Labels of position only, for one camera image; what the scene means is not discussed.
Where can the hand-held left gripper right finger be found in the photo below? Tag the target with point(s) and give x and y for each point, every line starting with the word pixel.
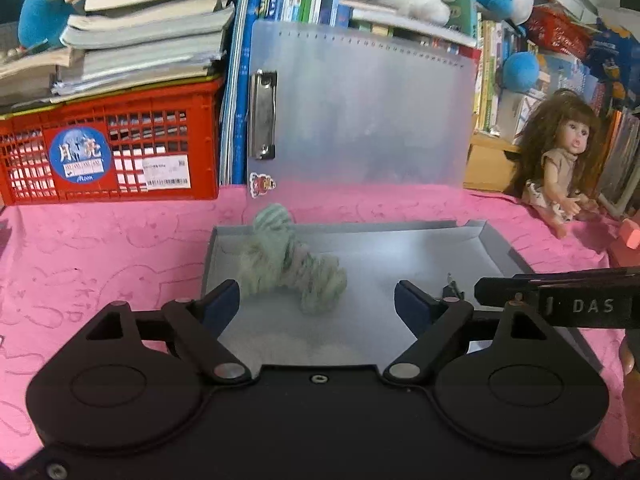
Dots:
pixel 407 302

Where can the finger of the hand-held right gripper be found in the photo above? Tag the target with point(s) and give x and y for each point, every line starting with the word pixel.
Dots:
pixel 505 290

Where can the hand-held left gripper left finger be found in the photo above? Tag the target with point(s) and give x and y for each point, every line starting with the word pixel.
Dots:
pixel 224 302

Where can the shallow white cardboard box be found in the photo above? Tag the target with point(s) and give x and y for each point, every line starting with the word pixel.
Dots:
pixel 380 260

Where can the green striped scrunchie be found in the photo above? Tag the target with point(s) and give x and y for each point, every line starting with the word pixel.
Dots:
pixel 280 260

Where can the person's right hand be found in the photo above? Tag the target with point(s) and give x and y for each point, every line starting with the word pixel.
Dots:
pixel 631 355

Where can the pink block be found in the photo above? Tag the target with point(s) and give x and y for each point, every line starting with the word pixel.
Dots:
pixel 631 232

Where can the small cartoon sticker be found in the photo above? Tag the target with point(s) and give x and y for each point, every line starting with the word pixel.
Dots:
pixel 262 182

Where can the wooden drawer box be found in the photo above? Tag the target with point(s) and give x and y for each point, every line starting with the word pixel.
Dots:
pixel 490 165

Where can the pink bunny-print blanket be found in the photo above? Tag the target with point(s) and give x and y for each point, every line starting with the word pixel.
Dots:
pixel 100 250

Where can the long-haired doll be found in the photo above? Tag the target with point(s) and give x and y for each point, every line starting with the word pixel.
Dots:
pixel 560 160

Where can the translucent plastic clipboard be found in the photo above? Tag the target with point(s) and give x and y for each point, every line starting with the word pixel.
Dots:
pixel 360 110

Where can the red plastic crate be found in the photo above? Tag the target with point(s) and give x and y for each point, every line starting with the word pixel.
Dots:
pixel 200 95

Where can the blue plush ball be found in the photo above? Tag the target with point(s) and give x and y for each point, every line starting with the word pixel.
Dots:
pixel 521 72

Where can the row of upright books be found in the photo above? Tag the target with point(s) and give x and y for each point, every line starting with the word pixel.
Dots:
pixel 240 85

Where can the stack of flat books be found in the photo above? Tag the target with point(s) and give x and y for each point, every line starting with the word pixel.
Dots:
pixel 145 35

